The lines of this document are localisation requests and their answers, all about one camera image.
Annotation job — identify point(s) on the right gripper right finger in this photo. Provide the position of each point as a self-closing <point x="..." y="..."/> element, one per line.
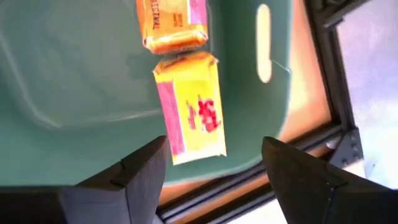
<point x="311" y="196"/>

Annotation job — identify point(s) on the orange cereal box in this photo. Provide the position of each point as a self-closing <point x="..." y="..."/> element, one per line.
<point x="171" y="25"/>

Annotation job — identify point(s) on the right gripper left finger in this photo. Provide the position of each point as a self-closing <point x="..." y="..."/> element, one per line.
<point x="124" y="199"/>

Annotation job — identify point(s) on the black aluminium table frame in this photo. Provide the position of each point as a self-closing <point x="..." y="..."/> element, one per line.
<point x="329" y="62"/>

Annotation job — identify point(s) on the teal plastic bin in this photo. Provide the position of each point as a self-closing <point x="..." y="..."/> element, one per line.
<point x="77" y="77"/>

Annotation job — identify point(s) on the yellow Corn Pops cereal box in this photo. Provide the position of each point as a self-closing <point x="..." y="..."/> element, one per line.
<point x="192" y="109"/>

